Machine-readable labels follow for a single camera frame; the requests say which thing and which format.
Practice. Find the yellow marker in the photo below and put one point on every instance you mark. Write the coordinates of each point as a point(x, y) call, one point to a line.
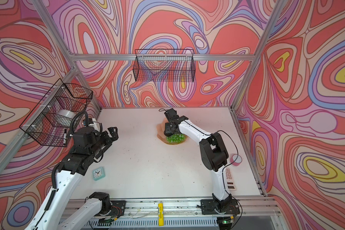
point(160, 215)

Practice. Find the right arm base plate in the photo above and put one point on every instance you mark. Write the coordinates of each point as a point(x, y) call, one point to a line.
point(208, 207)

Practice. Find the silver tape roll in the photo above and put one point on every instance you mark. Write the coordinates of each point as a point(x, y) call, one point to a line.
point(64, 117)

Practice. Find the back black wire basket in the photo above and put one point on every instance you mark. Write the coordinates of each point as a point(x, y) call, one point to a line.
point(164, 65)

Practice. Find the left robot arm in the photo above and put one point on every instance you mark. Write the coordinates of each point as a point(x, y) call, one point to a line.
point(90, 142)

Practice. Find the left black wire basket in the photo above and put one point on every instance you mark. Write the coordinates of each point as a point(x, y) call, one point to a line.
point(51, 125)

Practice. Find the green fake grape bunch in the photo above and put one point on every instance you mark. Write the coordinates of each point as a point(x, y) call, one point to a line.
point(176, 138)

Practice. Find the black marker in basket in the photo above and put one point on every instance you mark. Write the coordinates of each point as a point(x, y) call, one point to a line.
point(65, 137)

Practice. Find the black wire basket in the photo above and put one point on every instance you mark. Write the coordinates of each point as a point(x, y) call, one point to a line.
point(164, 65)
point(51, 125)

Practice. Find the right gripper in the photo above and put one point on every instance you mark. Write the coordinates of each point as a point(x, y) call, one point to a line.
point(167, 128)

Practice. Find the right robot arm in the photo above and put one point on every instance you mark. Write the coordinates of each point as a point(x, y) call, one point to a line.
point(214, 156)

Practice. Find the pink tape roll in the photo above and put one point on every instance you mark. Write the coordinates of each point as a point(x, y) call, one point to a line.
point(235, 160)

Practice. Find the pink calculator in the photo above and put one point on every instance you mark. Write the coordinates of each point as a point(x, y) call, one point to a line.
point(229, 180)

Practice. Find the teal small clock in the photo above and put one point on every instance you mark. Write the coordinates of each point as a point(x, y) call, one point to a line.
point(98, 173)

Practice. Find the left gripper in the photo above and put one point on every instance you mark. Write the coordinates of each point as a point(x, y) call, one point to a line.
point(109, 140)

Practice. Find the pink faceted fruit bowl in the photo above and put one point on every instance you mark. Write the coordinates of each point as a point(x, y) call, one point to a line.
point(160, 131)

